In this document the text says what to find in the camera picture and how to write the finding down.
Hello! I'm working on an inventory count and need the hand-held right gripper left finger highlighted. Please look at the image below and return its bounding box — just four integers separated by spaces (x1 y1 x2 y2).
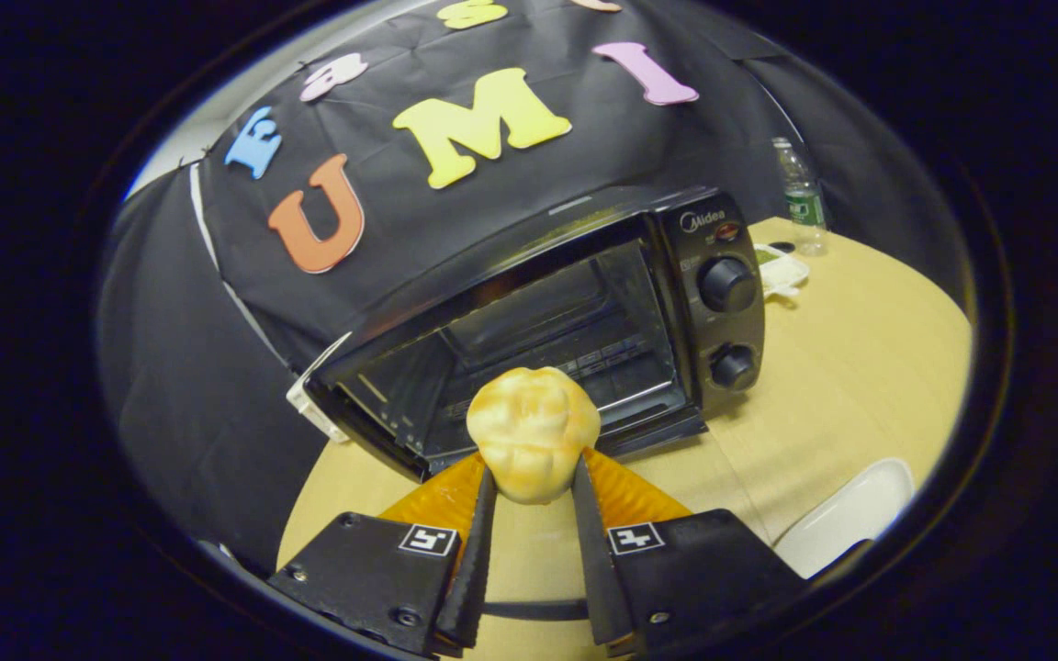
267 450 500 657

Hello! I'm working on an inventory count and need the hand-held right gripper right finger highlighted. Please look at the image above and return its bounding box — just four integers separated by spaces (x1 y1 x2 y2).
570 450 805 657

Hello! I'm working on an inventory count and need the golden bread bun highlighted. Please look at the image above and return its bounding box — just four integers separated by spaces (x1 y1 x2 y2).
467 366 602 506

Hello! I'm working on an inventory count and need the black electric oven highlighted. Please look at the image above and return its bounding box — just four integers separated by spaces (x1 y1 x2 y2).
304 186 766 483

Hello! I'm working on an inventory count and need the white divided food tray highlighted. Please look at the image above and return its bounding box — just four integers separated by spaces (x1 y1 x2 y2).
754 243 810 299

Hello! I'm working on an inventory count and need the white square plate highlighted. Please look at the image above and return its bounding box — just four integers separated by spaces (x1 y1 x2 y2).
772 457 916 579

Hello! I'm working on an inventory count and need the clear plastic water bottle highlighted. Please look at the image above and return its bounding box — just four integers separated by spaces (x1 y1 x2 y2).
772 138 828 256

